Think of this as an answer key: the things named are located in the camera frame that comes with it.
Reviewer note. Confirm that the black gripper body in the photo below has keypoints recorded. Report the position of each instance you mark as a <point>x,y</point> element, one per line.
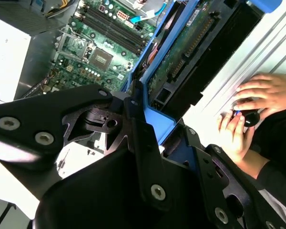
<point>97,202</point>

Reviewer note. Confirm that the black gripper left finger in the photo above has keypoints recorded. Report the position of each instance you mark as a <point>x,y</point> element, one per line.
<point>19,138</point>

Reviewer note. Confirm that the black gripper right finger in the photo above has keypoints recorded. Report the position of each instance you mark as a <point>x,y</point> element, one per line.
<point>217,171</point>

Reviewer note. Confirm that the hard disk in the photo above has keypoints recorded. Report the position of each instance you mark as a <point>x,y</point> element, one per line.
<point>178,62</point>

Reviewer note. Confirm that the person's left hand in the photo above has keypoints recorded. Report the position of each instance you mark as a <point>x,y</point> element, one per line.
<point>236,140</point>

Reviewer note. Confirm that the person's right hand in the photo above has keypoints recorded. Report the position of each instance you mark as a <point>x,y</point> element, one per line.
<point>271,90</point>

